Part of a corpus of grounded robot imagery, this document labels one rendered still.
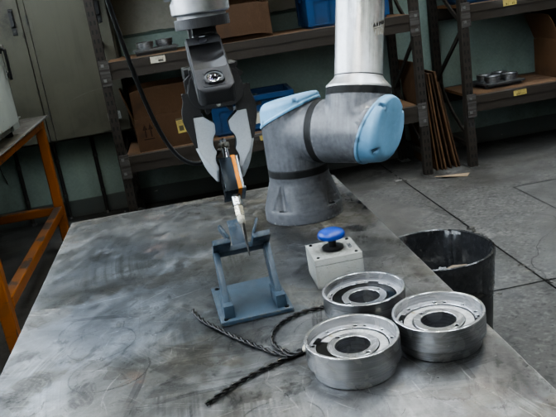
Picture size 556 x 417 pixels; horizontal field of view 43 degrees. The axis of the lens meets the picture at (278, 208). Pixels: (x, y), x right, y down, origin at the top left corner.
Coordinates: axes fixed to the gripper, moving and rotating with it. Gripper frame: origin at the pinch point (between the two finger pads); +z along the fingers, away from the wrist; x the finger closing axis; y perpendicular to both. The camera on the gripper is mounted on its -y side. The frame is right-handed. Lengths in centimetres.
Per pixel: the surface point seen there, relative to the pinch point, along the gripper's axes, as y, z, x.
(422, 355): -24.8, 19.0, -15.2
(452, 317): -21.1, 17.3, -20.5
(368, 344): -22.4, 17.5, -9.9
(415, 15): 315, 1, -154
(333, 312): -13.5, 17.0, -8.3
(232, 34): 326, -5, -46
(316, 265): 0.1, 15.9, -9.8
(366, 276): -6.8, 16.2, -15.0
